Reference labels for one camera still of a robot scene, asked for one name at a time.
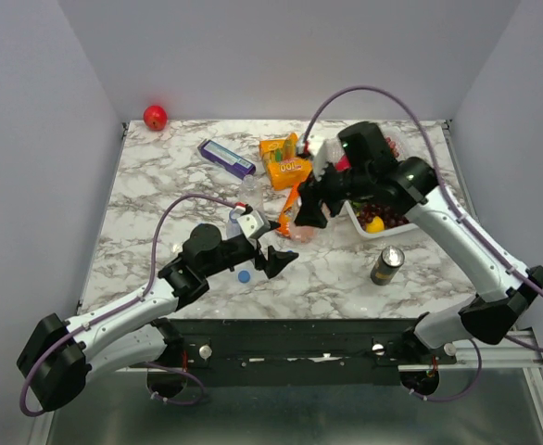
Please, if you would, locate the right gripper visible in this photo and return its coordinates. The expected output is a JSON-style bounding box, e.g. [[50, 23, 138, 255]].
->
[[295, 151, 373, 228]]

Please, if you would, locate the clear wide-mouth plastic jar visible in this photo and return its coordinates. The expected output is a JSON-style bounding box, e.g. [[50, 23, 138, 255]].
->
[[277, 219, 319, 244]]

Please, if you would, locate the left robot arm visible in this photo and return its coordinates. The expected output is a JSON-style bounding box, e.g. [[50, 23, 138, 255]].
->
[[17, 215, 298, 417]]

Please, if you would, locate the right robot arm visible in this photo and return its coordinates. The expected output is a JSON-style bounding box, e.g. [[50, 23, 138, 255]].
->
[[295, 121, 543, 363]]

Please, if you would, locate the blue tinted plastic bottle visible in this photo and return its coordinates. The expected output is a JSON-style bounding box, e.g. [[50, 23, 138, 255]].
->
[[226, 209, 244, 239]]

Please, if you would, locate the plain blue bottle cap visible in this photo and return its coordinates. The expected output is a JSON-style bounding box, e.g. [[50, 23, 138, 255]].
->
[[238, 271, 251, 284]]

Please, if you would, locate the clear crushed plastic bottle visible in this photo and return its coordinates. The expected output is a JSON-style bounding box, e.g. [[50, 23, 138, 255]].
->
[[238, 174, 264, 214]]

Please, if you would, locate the orange razor box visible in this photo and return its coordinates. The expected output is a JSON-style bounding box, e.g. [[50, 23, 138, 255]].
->
[[278, 184, 299, 223]]

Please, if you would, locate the orange yellow snack pack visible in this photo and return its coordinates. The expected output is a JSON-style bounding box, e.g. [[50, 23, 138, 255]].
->
[[259, 133, 312, 191]]

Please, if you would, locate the red dragon fruit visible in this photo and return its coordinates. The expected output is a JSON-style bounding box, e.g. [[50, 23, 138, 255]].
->
[[335, 155, 351, 172]]

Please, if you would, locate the yellow lemon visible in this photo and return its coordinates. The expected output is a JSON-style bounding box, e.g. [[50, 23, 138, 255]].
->
[[365, 216, 385, 234]]

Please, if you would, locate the dark purple grape bunch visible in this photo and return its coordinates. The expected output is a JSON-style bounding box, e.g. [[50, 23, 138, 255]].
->
[[352, 202, 410, 231]]

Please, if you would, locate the black drink can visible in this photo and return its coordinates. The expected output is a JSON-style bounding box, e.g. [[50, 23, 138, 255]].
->
[[370, 246, 405, 286]]

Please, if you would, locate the purple rectangular box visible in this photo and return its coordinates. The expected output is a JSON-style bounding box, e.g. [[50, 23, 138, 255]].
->
[[197, 139, 257, 180]]

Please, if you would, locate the red grape bunch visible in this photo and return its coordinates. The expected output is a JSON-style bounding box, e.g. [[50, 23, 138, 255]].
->
[[385, 137, 399, 158]]

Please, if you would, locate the white plastic basket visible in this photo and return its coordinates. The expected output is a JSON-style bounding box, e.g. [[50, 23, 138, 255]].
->
[[337, 121, 415, 239]]

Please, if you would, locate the red apple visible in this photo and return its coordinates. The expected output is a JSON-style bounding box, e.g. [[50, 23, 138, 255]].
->
[[143, 105, 168, 132]]

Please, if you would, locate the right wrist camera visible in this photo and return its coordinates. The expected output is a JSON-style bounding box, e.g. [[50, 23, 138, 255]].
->
[[297, 133, 347, 180]]

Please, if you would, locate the black base frame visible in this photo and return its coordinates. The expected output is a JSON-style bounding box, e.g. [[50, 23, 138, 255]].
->
[[151, 318, 456, 388]]

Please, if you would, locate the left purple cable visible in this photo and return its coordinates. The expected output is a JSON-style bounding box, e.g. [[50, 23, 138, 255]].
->
[[19, 193, 245, 417]]

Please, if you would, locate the purple cable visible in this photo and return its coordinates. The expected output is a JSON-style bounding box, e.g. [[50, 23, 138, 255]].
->
[[19, 193, 245, 417], [302, 85, 543, 352]]

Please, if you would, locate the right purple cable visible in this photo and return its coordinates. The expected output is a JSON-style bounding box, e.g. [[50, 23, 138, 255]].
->
[[302, 85, 543, 352]]

